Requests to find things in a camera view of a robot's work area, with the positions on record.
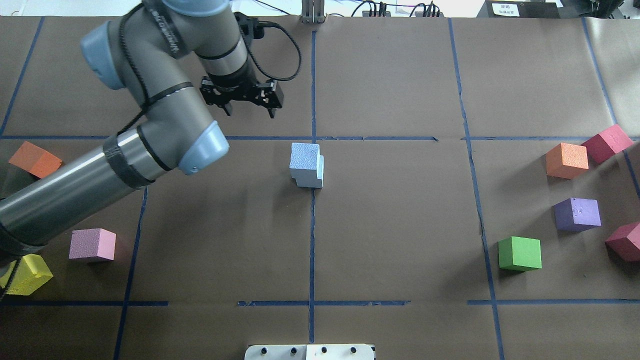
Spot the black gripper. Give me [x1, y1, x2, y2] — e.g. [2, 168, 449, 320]
[199, 76, 285, 119]

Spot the blue block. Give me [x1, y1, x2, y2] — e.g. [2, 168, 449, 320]
[295, 155, 324, 189]
[289, 142, 321, 180]

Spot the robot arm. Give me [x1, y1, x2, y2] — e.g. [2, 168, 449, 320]
[1, 0, 284, 266]

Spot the pink foam block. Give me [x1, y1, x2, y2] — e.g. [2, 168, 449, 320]
[68, 228, 117, 263]

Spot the near orange foam block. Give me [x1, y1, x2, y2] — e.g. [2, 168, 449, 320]
[8, 141, 63, 179]

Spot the orange foam block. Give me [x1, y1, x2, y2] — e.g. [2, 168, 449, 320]
[8, 141, 63, 179]
[544, 142, 590, 180]

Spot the black power adapter box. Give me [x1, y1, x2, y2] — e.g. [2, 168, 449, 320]
[476, 0, 560, 19]

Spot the yellow foam block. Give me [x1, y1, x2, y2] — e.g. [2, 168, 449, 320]
[6, 254, 54, 296]

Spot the green foam block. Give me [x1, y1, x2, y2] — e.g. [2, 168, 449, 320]
[497, 235, 543, 272]

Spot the far orange foam block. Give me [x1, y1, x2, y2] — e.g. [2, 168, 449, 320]
[544, 142, 590, 180]

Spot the far purple foam block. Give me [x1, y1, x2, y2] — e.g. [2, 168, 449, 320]
[552, 197, 602, 233]

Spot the red foam block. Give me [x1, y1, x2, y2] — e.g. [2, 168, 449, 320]
[582, 124, 633, 164]

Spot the magenta foam block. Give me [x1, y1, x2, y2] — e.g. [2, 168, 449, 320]
[605, 222, 640, 262]

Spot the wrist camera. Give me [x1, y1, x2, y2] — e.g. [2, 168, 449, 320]
[233, 11, 265, 49]

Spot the aluminium frame post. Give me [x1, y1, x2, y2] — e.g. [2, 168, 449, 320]
[300, 0, 327, 24]

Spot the white camera mast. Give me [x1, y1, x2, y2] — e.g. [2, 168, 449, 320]
[244, 343, 377, 360]

